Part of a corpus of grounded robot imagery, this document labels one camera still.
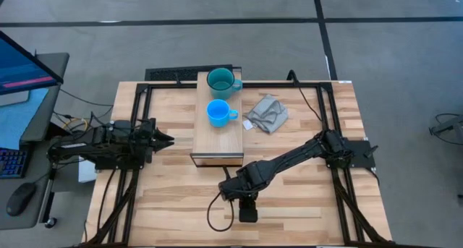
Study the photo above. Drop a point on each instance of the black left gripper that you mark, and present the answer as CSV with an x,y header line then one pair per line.
x,y
151,125

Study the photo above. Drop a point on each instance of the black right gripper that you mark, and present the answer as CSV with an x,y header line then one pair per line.
x,y
238,191

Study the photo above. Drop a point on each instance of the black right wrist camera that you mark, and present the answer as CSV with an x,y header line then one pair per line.
x,y
248,211

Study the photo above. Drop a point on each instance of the white cloth tag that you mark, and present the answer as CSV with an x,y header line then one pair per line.
x,y
247,124

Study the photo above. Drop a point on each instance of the grey folded cloth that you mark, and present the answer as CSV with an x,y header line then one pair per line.
x,y
269,114

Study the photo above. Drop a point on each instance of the bright blue mug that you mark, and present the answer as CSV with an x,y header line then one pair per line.
x,y
217,112

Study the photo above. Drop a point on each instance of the black desk caster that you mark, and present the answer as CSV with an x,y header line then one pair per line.
x,y
50,222

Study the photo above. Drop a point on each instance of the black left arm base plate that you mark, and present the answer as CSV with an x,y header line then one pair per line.
x,y
119,165

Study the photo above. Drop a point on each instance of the wooden box platform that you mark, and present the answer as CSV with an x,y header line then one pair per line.
x,y
217,143

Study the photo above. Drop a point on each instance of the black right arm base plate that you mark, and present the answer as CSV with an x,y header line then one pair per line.
x,y
363,157

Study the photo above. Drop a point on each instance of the black computer mouse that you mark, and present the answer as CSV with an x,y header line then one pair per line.
x,y
20,197

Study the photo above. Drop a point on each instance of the black computer monitor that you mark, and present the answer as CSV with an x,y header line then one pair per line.
x,y
21,71

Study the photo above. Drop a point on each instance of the grey desk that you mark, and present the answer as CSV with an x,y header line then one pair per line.
x,y
54,71

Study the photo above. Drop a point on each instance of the teal mug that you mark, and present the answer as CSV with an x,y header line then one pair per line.
x,y
218,94

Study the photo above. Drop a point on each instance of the black backlit keyboard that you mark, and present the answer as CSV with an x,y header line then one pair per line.
x,y
12,163

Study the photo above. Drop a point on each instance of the white box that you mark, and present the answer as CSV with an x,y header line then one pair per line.
x,y
87,172

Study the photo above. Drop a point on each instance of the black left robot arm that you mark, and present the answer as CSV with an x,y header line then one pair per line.
x,y
83,146

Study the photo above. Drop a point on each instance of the black aluminium table frame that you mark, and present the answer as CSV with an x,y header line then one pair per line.
x,y
166,85

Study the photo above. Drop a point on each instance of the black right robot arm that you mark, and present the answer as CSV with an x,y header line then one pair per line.
x,y
296,154

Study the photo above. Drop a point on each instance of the black perforated grille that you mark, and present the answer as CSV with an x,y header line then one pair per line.
x,y
173,73

